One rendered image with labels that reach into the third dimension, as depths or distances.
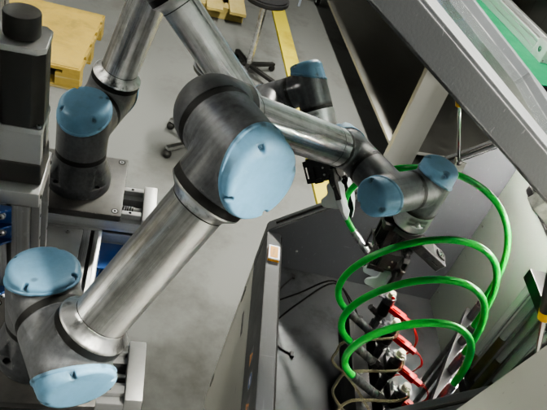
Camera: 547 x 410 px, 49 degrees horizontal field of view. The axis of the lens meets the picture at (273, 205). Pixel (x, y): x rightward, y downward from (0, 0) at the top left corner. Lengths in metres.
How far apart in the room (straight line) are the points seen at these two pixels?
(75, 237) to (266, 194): 0.82
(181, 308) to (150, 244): 1.82
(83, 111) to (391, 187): 0.69
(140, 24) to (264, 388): 0.83
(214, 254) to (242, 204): 2.14
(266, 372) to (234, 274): 1.52
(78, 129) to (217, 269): 1.58
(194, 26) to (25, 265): 0.54
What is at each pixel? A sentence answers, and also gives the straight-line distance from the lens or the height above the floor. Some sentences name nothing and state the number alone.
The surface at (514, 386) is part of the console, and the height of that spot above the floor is 1.36.
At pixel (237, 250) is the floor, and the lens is 2.96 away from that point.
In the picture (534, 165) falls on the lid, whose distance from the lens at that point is 0.73.
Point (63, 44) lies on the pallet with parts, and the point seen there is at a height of 0.15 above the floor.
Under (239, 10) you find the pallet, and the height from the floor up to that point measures 0.12.
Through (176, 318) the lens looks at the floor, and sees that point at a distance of 2.61.
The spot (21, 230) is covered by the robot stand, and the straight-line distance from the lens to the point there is 1.25.
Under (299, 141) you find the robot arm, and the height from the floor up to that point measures 1.50.
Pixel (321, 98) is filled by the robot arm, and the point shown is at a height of 1.42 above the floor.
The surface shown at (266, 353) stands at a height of 0.95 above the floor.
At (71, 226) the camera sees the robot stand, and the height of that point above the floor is 0.95.
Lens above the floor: 2.03
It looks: 38 degrees down
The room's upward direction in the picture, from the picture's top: 20 degrees clockwise
